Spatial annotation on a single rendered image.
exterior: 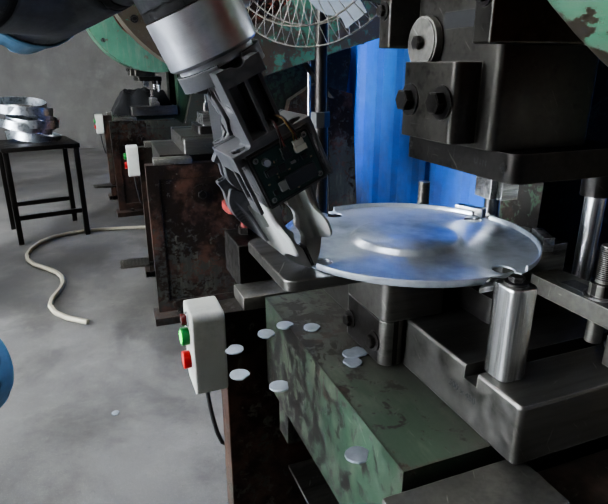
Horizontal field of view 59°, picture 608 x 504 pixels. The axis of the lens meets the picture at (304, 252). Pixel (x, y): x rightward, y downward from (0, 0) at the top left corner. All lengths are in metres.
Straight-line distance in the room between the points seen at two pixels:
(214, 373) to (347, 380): 0.30
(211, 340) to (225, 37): 0.51
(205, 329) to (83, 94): 6.40
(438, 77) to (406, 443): 0.36
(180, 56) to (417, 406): 0.39
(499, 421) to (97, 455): 1.25
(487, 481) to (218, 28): 0.42
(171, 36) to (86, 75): 6.69
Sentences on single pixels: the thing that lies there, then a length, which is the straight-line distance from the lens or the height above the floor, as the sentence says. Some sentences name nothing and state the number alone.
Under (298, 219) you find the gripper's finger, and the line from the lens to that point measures 0.52.
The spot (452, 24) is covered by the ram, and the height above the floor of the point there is 1.01.
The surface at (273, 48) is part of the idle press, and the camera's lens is 1.91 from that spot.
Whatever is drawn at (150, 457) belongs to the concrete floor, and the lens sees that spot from 1.56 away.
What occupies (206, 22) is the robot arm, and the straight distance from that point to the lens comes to 0.42.
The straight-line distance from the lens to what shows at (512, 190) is 0.68.
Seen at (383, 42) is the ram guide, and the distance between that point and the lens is 0.68.
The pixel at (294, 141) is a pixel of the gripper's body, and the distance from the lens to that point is 0.43.
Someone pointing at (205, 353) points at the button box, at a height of 0.57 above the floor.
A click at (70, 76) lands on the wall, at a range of 7.11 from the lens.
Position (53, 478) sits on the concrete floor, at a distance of 1.58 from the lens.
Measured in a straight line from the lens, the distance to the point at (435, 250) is 0.59.
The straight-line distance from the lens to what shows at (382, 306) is 0.60.
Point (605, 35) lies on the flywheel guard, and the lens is 0.31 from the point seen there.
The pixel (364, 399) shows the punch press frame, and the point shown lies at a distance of 0.58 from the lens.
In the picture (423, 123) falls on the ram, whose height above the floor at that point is 0.91.
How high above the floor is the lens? 0.97
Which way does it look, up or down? 19 degrees down
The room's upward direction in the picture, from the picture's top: straight up
